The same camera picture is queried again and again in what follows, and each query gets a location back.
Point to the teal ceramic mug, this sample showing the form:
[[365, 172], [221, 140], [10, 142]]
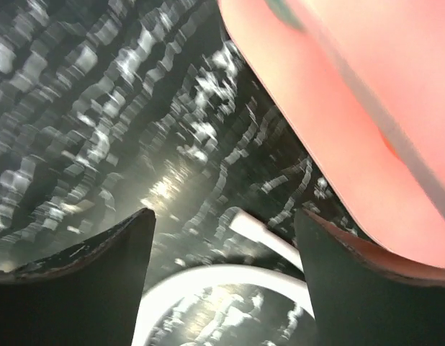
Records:
[[283, 12]]

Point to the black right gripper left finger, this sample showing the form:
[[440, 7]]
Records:
[[87, 294]]

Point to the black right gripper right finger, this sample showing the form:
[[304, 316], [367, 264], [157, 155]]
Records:
[[362, 294]]

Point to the orange bowl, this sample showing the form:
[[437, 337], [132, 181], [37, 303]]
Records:
[[389, 146]]

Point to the pink three-tier shelf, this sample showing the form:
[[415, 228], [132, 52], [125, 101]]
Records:
[[356, 68]]

